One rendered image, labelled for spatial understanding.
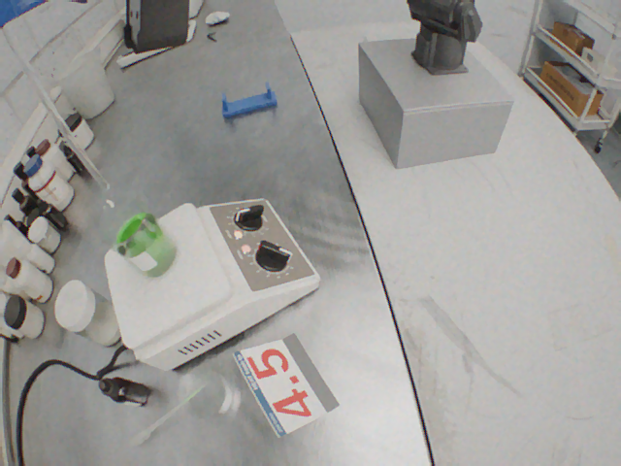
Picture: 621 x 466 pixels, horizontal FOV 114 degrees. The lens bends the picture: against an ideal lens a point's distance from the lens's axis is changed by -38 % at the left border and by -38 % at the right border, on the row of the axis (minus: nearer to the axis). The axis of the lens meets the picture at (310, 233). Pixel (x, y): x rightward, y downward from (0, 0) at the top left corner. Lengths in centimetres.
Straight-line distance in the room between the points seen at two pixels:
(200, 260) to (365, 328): 18
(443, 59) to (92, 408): 64
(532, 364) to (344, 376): 21
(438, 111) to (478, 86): 9
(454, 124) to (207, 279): 34
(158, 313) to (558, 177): 57
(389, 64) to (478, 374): 40
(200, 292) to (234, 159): 26
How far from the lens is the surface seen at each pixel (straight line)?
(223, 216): 35
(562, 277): 45
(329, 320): 34
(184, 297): 29
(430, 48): 45
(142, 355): 32
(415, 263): 37
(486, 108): 45
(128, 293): 33
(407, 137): 41
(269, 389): 30
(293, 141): 50
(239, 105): 59
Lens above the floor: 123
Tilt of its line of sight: 57 degrees down
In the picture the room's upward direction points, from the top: 11 degrees counter-clockwise
